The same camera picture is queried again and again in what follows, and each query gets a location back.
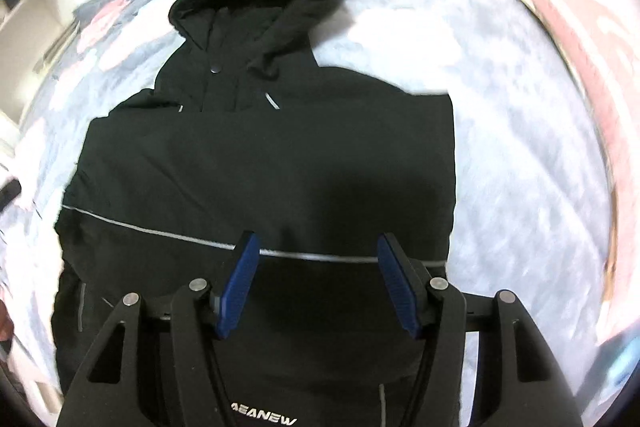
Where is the black hooded jacket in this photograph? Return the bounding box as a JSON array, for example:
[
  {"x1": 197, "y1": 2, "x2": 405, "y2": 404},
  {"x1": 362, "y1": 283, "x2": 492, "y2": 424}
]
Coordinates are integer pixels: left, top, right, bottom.
[{"x1": 50, "y1": 0, "x2": 468, "y2": 427}]

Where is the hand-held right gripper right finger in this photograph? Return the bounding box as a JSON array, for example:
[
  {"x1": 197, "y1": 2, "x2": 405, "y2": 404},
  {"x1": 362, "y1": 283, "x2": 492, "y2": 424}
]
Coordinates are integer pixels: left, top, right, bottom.
[{"x1": 377, "y1": 233, "x2": 586, "y2": 427}]

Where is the grey floral blanket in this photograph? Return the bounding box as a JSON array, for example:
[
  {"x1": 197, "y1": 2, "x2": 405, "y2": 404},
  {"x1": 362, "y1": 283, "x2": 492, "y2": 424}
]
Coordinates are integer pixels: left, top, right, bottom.
[{"x1": 0, "y1": 0, "x2": 626, "y2": 427}]

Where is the white bookshelf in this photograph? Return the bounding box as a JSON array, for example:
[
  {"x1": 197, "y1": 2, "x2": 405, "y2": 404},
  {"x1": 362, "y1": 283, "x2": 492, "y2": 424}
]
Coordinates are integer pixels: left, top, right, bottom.
[{"x1": 0, "y1": 0, "x2": 106, "y2": 72}]

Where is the small black object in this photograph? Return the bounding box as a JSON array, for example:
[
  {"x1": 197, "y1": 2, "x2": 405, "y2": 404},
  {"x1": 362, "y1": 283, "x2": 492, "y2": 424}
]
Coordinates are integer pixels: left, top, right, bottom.
[{"x1": 0, "y1": 179, "x2": 23, "y2": 210}]

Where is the pink printed pillow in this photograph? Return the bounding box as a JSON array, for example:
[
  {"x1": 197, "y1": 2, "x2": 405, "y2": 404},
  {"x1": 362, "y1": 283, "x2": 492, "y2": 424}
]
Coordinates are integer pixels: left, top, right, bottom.
[{"x1": 510, "y1": 0, "x2": 640, "y2": 308}]

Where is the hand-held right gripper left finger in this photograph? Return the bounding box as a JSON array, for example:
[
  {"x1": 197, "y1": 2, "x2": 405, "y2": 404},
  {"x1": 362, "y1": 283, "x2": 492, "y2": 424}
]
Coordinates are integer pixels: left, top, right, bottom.
[{"x1": 57, "y1": 231, "x2": 261, "y2": 427}]

